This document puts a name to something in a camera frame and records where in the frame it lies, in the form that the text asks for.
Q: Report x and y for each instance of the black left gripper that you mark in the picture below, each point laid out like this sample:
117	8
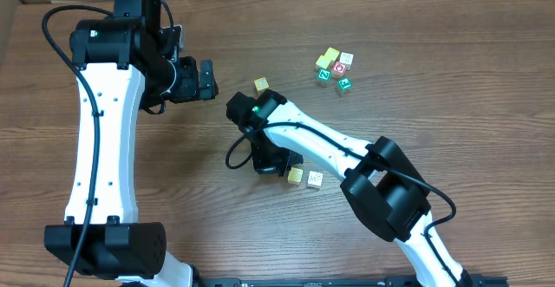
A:
199	81

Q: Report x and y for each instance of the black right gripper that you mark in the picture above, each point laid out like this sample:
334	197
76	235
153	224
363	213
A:
273	166

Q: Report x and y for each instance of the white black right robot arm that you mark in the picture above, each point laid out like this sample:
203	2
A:
383	188

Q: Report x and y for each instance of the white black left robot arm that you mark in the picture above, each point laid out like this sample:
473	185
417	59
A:
125	63

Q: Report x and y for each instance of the yellow top wooden block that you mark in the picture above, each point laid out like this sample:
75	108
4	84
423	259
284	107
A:
261	84

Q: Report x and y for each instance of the green Z wooden block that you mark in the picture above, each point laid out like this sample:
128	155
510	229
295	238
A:
323	77

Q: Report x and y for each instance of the pale yellow block front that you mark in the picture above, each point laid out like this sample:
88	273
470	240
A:
323	62

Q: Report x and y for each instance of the red top wooden block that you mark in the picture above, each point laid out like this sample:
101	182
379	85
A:
338	70

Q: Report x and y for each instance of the yellow block at back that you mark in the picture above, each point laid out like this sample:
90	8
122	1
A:
332	54

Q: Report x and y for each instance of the white top wooden block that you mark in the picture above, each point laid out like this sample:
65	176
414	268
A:
346	59

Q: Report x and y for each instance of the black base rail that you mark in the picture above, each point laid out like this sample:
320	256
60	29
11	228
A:
394	281

